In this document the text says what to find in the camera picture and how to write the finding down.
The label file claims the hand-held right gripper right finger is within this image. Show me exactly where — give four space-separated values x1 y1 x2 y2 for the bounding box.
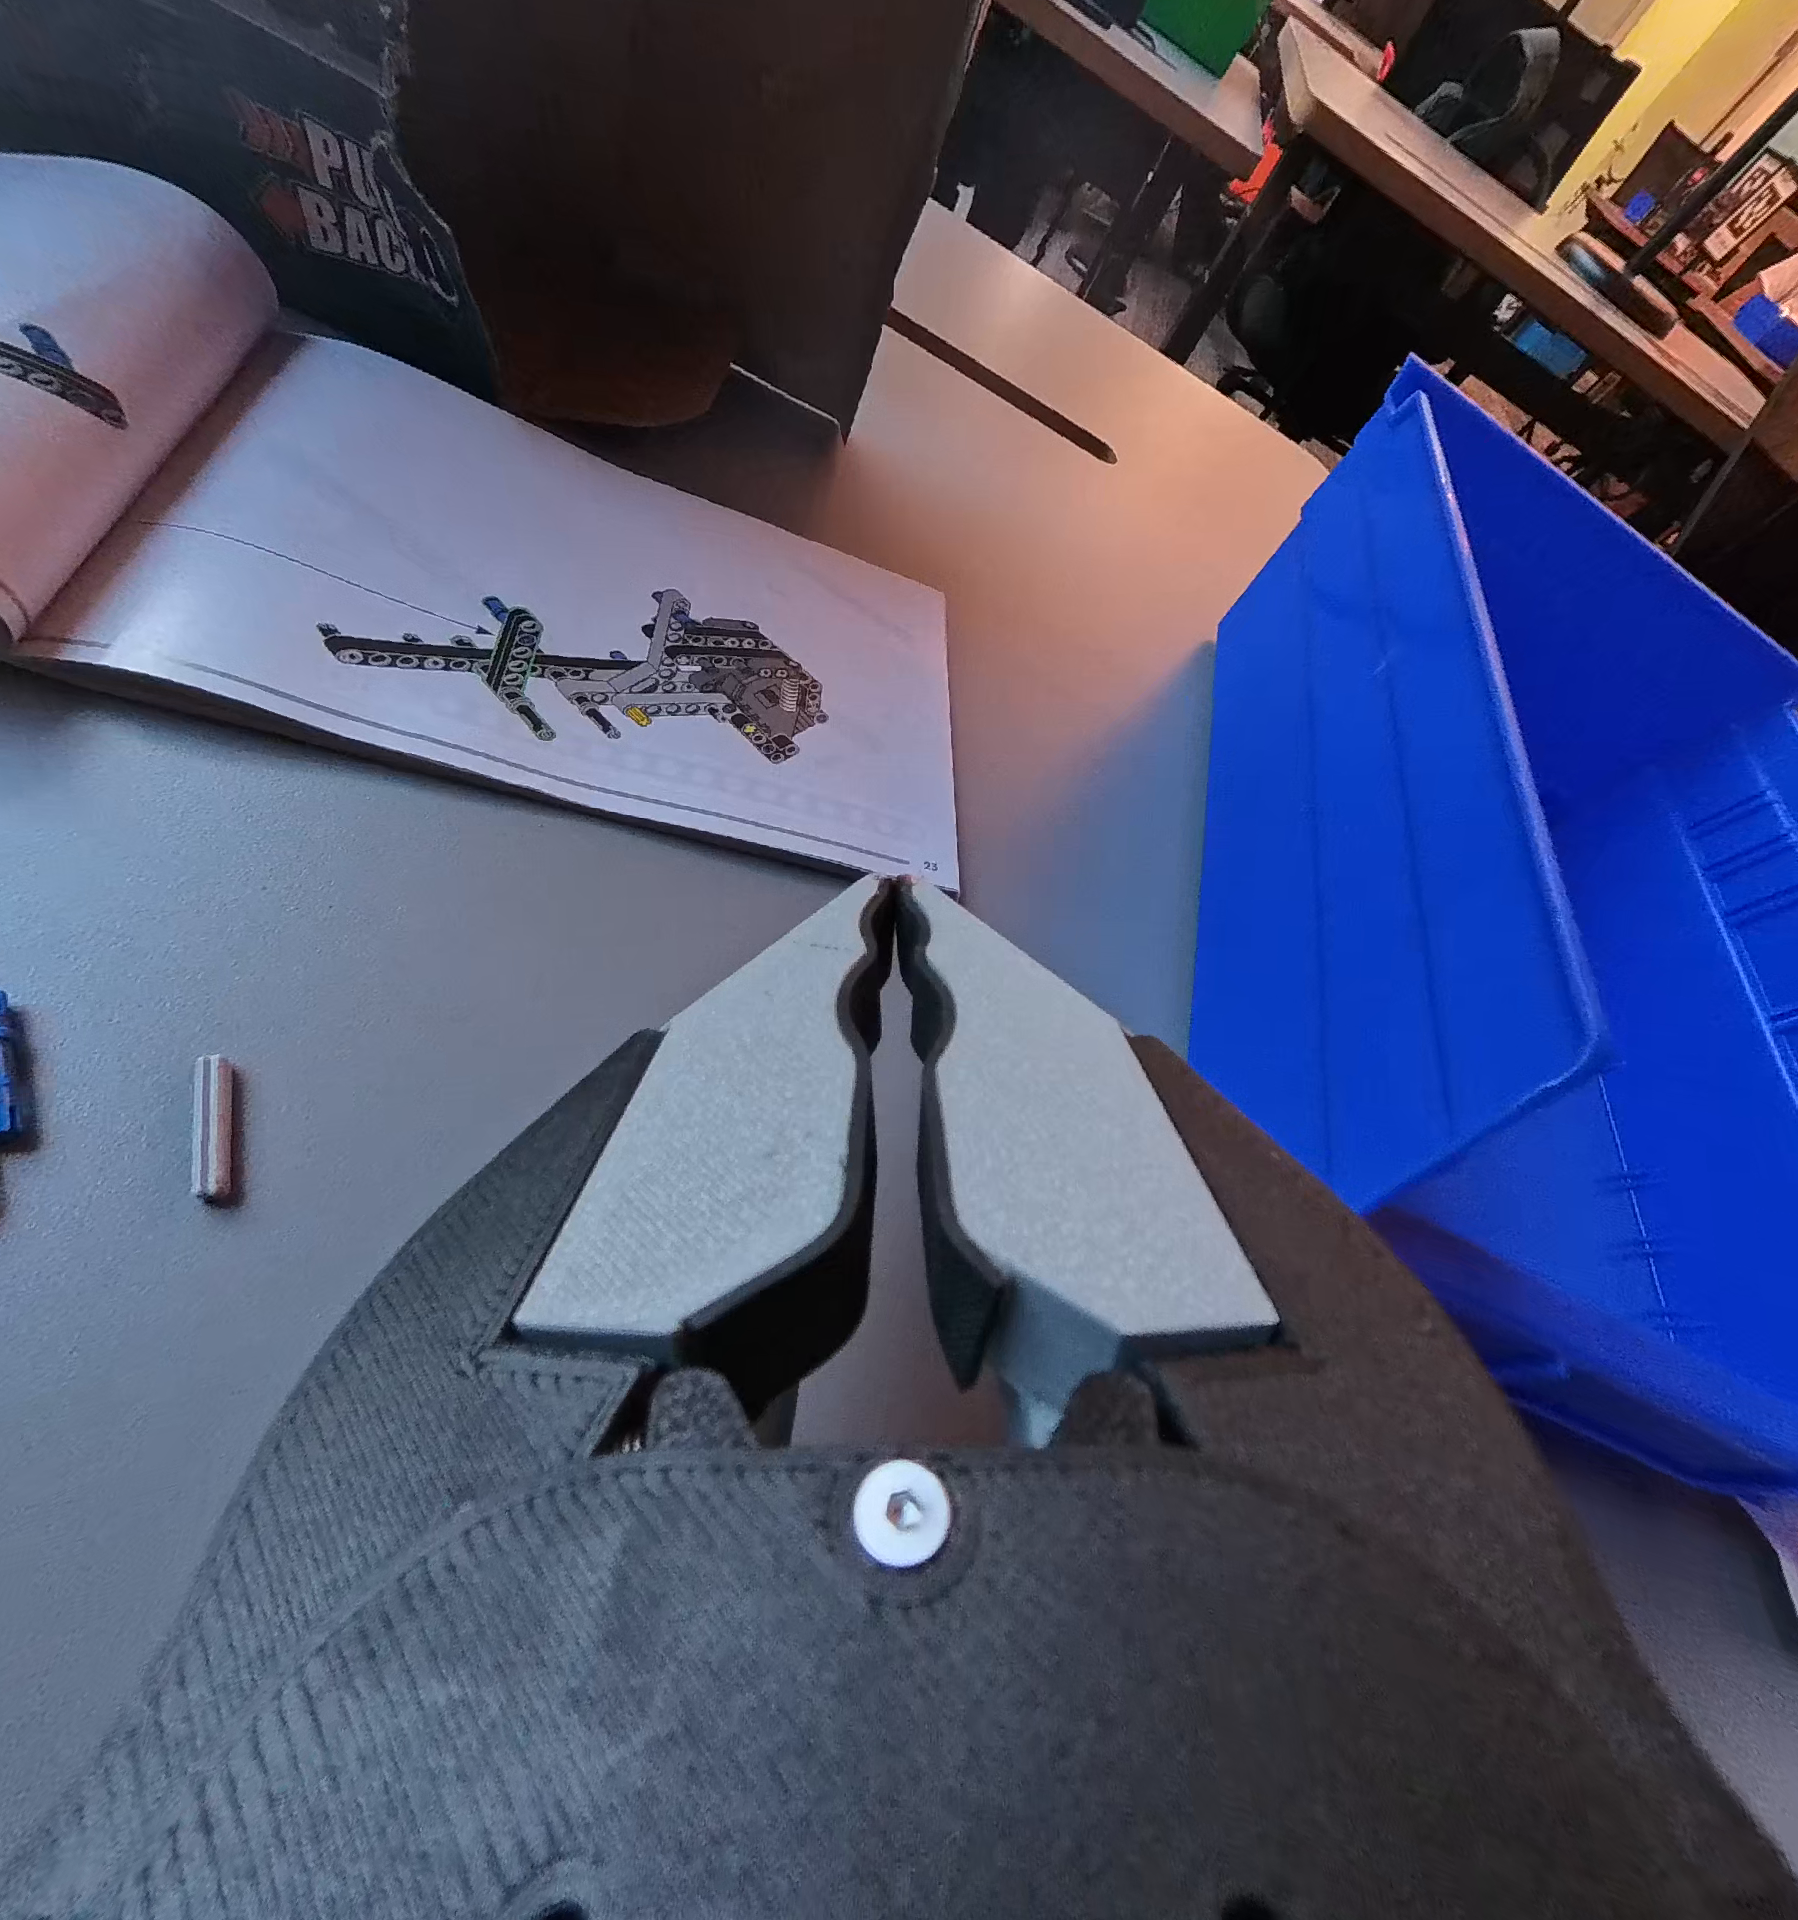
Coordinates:
898 885 1284 1448

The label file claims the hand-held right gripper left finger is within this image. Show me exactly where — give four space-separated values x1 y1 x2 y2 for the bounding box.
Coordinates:
511 874 898 1420

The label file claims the blue plastic bin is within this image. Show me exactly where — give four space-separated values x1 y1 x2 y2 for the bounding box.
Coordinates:
1188 354 1798 1517

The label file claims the open instruction booklet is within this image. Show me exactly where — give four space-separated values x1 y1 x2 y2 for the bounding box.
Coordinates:
0 151 963 899

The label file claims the dark printed toy box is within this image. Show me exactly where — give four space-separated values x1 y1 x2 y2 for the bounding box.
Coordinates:
0 0 992 435

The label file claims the long wooden desk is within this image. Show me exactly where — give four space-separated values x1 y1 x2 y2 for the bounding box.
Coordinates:
1280 23 1780 454

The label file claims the green box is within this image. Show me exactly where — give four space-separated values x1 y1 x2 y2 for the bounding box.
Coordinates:
1146 0 1280 77

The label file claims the black office chair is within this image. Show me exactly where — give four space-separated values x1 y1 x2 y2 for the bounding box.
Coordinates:
1420 31 1569 205

